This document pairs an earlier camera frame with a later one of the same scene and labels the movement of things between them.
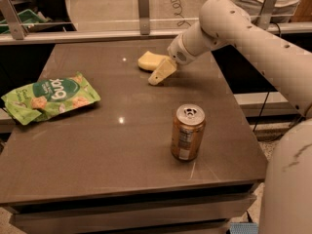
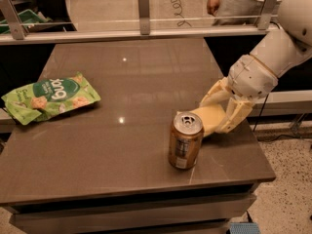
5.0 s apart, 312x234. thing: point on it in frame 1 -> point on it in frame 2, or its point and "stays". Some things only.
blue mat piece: (244, 228) stays
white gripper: (176, 52) -> (252, 77)
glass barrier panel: (116, 7) stays
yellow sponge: (150, 60) -> (211, 115)
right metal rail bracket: (265, 15) stays
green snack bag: (48, 97) stays
